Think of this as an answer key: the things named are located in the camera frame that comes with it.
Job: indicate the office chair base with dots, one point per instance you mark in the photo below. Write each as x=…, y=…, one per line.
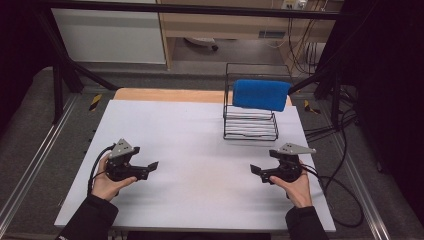
x=201, y=41

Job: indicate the aluminium floor rail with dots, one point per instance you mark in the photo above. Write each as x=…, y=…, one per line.
x=36, y=156
x=361, y=186

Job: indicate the white power strip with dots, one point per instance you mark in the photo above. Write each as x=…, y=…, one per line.
x=295, y=4

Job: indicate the black frame crossbar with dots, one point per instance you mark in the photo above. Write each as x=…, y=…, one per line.
x=186, y=9

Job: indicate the black frame leg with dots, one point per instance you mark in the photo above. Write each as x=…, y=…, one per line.
x=58, y=86
x=335, y=96

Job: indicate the light wooden desk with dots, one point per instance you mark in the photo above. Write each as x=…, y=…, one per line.
x=233, y=25

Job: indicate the person's right hand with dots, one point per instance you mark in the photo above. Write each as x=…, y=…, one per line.
x=298, y=191

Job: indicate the white table cover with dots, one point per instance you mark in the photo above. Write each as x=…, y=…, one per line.
x=186, y=140

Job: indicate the white cabinet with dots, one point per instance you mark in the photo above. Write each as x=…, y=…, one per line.
x=106, y=36

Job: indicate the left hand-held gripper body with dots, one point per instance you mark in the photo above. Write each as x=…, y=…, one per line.
x=120, y=166

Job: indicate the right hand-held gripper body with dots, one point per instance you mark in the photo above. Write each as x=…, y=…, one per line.
x=290, y=166

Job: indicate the person's left hand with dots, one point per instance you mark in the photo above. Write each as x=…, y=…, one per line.
x=105, y=186

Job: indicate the blue towel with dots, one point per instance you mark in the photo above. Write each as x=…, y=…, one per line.
x=260, y=95

